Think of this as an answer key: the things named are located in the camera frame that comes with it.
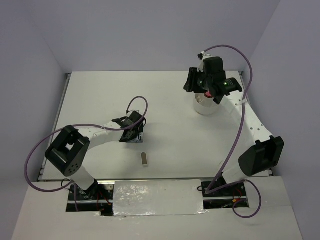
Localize pink capped marker tube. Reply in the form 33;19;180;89
204;92;213;98

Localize silver foil sheet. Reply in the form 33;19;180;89
113;179;205;217

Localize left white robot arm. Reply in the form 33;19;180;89
45;110;147;200

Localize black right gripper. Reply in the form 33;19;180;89
183;67;212;94

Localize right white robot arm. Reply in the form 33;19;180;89
183;53;284;196

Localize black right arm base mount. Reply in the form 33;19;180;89
197;181;249;210

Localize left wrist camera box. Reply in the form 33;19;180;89
129;110;140;114

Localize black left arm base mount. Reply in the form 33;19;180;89
66;181;115;217

